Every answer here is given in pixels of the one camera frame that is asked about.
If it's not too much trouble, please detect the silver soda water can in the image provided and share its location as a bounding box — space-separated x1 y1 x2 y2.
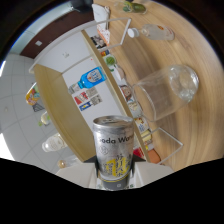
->
92 114 136 192

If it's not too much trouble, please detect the clear bottle with red label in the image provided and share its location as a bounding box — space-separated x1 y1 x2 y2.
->
127 23 175 42

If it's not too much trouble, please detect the plastic cup of limes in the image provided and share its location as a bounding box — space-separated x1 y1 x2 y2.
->
114 0 148 15

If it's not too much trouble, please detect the orange pot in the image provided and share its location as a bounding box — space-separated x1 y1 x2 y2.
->
146 149 163 165

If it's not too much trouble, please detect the glass jar with cork lid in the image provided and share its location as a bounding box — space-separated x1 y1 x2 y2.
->
57 159 68 169

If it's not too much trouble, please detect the clear bottle with green cap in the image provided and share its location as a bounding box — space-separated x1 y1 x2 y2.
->
38 110 52 127

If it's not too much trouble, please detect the clear drinking glass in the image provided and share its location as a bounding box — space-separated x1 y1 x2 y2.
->
132 64 200 122

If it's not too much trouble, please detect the yellow colourful tin can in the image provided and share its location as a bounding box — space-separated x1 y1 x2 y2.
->
25 82 42 107

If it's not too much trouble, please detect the blue liquid bottle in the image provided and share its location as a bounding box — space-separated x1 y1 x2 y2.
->
77 66 107 90

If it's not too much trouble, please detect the brown door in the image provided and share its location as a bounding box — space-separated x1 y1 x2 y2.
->
19 9 98 59

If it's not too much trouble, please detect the orange patterned paper sheet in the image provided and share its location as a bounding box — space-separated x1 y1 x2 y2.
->
96 22 111 43

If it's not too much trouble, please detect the blue and yellow wall poster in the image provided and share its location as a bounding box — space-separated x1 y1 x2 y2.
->
79 94 104 112

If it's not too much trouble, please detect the red wall poster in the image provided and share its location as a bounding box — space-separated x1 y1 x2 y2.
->
74 87 99 105

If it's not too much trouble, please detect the white frame wooden shelf rack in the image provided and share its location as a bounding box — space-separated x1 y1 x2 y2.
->
28 17 184 166

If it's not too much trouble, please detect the pale blue wall poster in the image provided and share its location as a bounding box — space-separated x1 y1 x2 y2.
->
68 83 81 95

